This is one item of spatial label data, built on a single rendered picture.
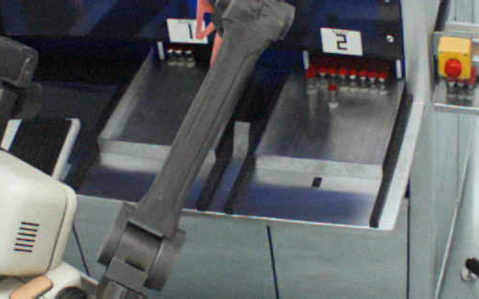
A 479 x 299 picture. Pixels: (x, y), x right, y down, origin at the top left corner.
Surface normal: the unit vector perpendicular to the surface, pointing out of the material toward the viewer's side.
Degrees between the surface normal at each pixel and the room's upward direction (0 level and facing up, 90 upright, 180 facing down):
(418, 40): 90
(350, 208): 0
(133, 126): 0
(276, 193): 0
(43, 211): 90
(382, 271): 90
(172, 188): 59
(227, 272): 90
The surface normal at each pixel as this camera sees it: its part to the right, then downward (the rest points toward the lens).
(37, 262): 0.77, 0.32
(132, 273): 0.14, -0.02
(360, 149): -0.12, -0.78
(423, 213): -0.29, 0.62
